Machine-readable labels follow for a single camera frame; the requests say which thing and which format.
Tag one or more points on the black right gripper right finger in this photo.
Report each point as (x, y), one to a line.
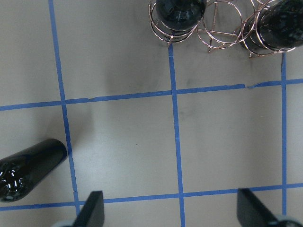
(251, 212)

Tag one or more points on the copper wire bottle basket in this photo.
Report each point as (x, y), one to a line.
(225, 23)

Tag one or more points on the dark wine bottle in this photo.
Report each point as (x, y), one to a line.
(21, 172)
(180, 14)
(279, 26)

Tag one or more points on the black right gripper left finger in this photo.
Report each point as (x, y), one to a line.
(92, 214)

